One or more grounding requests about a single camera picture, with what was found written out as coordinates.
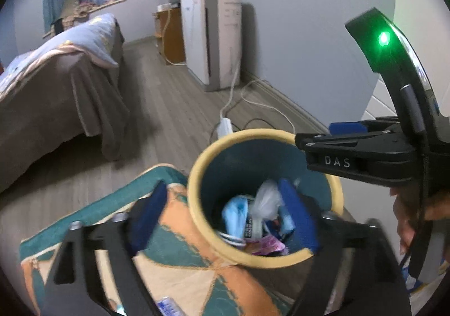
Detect white monitor cable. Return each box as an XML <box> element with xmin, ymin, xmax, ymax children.
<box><xmin>165</xmin><ymin>8</ymin><xmax>187</xmax><ymax>67</ymax></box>

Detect pink wrapper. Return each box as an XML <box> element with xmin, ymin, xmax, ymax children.
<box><xmin>245</xmin><ymin>234</ymin><xmax>286</xmax><ymax>257</ymax></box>

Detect blue white packet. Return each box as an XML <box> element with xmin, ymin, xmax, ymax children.
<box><xmin>156</xmin><ymin>296</ymin><xmax>188</xmax><ymax>316</ymax></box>

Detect blue wipes packet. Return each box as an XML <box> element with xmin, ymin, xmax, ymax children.
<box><xmin>221</xmin><ymin>196</ymin><xmax>255</xmax><ymax>240</ymax></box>

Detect white power strip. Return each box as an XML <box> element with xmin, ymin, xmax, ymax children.
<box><xmin>216</xmin><ymin>117</ymin><xmax>234</xmax><ymax>140</ymax></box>

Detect yellow rimmed teal bin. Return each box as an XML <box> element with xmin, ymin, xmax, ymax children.
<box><xmin>186</xmin><ymin>129</ymin><xmax>344</xmax><ymax>269</ymax></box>

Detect light blue quilt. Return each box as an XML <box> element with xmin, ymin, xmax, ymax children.
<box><xmin>0</xmin><ymin>13</ymin><xmax>120</xmax><ymax>102</ymax></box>

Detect silver foil packet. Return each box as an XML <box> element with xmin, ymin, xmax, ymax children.
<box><xmin>242</xmin><ymin>219</ymin><xmax>268</xmax><ymax>241</ymax></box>

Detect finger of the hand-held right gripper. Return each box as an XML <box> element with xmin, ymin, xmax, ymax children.
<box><xmin>328</xmin><ymin>117</ymin><xmax>402</xmax><ymax>135</ymax></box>
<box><xmin>294</xmin><ymin>129</ymin><xmax>422</xmax><ymax>183</ymax></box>

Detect white purifier power cable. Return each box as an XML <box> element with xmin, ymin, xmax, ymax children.
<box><xmin>220</xmin><ymin>51</ymin><xmax>240</xmax><ymax>120</ymax></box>

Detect wooden window sill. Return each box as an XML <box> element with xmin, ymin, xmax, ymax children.
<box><xmin>42</xmin><ymin>0</ymin><xmax>128</xmax><ymax>39</ymax></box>

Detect long white floor cable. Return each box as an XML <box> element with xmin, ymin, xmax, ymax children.
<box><xmin>242</xmin><ymin>78</ymin><xmax>296</xmax><ymax>134</ymax></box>

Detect black floor cable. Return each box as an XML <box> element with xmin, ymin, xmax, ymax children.
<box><xmin>210</xmin><ymin>118</ymin><xmax>275</xmax><ymax>141</ymax></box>

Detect patterned teal orange rug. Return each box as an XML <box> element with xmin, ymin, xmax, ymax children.
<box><xmin>19</xmin><ymin>165</ymin><xmax>296</xmax><ymax>316</ymax></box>

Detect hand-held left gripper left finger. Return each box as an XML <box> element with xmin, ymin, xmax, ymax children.
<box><xmin>42</xmin><ymin>180</ymin><xmax>168</xmax><ymax>316</ymax></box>

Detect bed with blankets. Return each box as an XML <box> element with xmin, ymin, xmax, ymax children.
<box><xmin>0</xmin><ymin>15</ymin><xmax>131</xmax><ymax>193</ymax></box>

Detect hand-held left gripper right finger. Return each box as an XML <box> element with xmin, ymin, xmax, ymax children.
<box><xmin>278</xmin><ymin>179</ymin><xmax>412</xmax><ymax>316</ymax></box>

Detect pile of clothes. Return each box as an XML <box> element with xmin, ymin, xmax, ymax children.
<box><xmin>52</xmin><ymin>0</ymin><xmax>96</xmax><ymax>27</ymax></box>

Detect person's right hand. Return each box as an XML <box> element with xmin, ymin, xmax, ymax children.
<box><xmin>390</xmin><ymin>185</ymin><xmax>450</xmax><ymax>256</ymax></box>

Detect wooden cabinet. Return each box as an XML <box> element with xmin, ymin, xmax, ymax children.
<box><xmin>152</xmin><ymin>8</ymin><xmax>187</xmax><ymax>65</ymax></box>

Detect white grey air purifier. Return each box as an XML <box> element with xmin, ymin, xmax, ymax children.
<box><xmin>180</xmin><ymin>0</ymin><xmax>244</xmax><ymax>93</ymax></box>

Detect clear plastic wrapper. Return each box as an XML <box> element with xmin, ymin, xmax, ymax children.
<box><xmin>252</xmin><ymin>179</ymin><xmax>286</xmax><ymax>222</ymax></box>

